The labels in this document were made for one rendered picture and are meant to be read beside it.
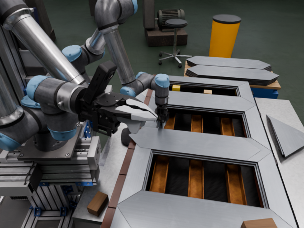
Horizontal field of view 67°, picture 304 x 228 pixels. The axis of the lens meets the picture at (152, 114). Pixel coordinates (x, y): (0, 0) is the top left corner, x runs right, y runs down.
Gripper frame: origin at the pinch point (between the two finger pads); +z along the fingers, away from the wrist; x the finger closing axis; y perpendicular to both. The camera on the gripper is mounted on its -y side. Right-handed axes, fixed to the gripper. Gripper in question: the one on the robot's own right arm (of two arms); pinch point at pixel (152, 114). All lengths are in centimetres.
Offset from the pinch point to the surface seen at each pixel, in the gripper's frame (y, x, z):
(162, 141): 54, -59, -17
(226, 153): 53, -66, 18
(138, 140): 54, -55, -30
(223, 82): 42, -143, 1
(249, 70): 38, -171, 18
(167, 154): 56, -54, -11
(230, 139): 51, -78, 18
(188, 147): 53, -61, -2
